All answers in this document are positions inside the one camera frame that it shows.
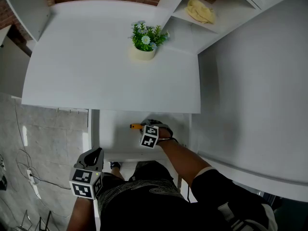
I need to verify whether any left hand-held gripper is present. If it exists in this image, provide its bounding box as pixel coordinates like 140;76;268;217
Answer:
69;147;104;200

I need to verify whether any person's right forearm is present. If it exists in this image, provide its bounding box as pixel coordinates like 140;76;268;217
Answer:
156;138;217;189

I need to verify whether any white drawer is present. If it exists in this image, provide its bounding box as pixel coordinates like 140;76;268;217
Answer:
88;109;193;163

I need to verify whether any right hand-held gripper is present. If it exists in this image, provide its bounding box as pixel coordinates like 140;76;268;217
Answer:
140;119;172;149

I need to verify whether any white desk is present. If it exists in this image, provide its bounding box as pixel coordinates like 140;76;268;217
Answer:
21;0;202;115

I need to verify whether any yellow cloth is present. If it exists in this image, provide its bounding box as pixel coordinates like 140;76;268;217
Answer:
184;0;216;25

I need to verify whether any person's left forearm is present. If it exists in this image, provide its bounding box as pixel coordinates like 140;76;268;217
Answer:
66;196;96;231

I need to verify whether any person's black clothing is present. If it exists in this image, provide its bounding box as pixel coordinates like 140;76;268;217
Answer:
97;161;279;231

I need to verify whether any white side shelf unit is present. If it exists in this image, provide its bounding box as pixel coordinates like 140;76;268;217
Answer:
0;24;32;98

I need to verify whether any black power cable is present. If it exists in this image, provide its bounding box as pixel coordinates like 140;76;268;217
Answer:
31;175;72;190

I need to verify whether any green plant in cream pot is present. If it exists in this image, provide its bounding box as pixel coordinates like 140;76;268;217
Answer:
128;20;170;61

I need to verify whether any white power strip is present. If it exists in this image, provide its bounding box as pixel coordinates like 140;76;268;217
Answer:
25;168;39;185

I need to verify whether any person's right hand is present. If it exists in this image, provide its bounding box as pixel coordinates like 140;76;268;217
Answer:
158;128;173;140

